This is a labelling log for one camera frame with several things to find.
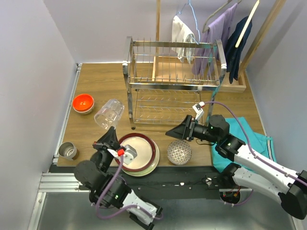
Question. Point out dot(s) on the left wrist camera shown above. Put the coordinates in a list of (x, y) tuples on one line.
[(126, 154)]

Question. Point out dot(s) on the red rimmed white plate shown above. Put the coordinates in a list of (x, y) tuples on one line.
[(145, 149)]

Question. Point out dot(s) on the lavender towel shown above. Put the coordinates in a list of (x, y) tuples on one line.
[(219, 29)]

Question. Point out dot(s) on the wooden hanger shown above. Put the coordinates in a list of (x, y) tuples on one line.
[(247, 23)]

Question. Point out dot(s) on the steel cup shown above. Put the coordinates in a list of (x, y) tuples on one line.
[(68, 151)]

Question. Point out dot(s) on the teal cloth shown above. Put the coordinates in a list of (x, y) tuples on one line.
[(260, 143)]

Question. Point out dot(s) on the metal two-tier dish rack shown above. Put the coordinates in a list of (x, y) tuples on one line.
[(161, 103)]

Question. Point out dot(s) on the clear plastic cup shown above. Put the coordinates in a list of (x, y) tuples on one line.
[(110, 114)]

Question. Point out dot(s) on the navy blue garment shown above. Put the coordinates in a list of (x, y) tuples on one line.
[(233, 54)]

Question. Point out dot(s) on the pale green plate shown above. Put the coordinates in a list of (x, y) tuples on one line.
[(148, 170)]

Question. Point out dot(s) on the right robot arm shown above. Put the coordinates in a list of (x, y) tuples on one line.
[(249, 168)]

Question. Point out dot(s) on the patterned small bowl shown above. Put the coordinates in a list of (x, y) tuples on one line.
[(179, 152)]

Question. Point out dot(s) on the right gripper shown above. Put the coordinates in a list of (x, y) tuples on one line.
[(184, 130)]

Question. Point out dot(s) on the white cloth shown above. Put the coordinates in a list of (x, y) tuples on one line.
[(182, 34)]

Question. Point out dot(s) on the wooden clothes rack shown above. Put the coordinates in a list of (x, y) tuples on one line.
[(239, 76)]

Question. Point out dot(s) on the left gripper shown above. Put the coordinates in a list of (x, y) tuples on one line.
[(103, 146)]

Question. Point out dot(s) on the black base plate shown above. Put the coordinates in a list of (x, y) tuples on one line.
[(171, 182)]

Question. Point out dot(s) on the orange bowl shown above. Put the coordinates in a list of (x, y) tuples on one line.
[(83, 104)]

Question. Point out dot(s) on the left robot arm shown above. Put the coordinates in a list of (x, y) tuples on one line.
[(141, 211)]

